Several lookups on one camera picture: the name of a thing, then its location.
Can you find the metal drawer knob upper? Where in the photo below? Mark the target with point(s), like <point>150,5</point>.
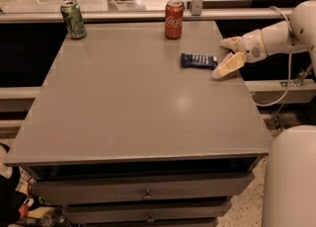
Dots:
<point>147,195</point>

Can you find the top grey drawer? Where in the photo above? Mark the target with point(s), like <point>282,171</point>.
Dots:
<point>132,189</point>

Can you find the red coca-cola can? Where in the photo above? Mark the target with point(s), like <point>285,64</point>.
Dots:
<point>174,11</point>

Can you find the green soda can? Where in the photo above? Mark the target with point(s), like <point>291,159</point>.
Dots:
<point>72,17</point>

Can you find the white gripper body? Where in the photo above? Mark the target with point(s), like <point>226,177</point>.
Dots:
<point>251,45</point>

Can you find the clutter pile lower left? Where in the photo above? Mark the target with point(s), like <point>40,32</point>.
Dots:
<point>18,206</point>

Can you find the metal drawer knob lower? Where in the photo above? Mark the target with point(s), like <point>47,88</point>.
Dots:
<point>150,218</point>

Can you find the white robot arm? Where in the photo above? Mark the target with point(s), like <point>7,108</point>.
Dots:
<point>290,177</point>

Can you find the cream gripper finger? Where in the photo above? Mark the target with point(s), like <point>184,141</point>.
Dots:
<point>228,64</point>
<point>230,43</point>

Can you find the grey drawer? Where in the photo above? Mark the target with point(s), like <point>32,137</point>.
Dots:
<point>139,211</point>
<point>132,189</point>

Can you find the blue rxbar blueberry bar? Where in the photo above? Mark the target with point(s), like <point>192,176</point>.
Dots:
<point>204,61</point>

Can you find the grey drawer cabinet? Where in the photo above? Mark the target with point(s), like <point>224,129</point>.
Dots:
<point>118,104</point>

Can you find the metal drawer knob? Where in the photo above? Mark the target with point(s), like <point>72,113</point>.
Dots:
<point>150,218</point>
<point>147,195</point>

